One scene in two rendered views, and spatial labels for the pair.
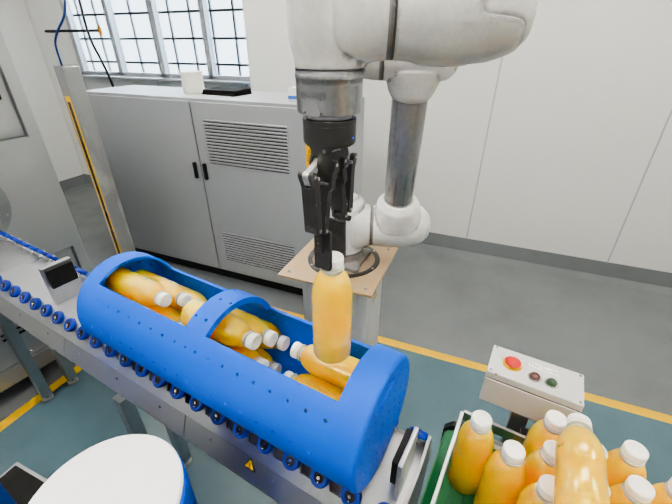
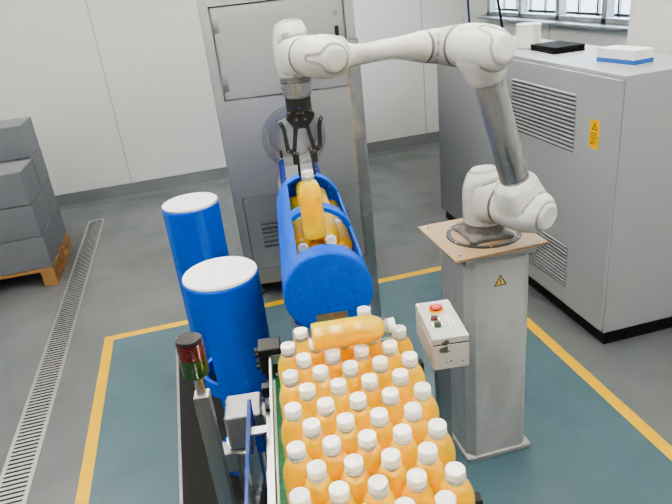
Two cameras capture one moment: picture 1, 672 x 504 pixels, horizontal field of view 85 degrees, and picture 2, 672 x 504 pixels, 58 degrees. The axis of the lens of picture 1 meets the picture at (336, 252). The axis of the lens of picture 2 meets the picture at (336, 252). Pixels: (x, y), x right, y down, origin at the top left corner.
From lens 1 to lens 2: 1.60 m
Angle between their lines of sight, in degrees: 50
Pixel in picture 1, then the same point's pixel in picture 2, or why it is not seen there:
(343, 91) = (287, 87)
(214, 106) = (522, 65)
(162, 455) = (249, 269)
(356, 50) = (286, 71)
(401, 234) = (508, 214)
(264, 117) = (559, 81)
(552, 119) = not seen: outside the picture
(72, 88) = not seen: hidden behind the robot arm
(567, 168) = not seen: outside the picture
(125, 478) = (232, 269)
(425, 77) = (471, 68)
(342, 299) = (304, 195)
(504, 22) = (312, 65)
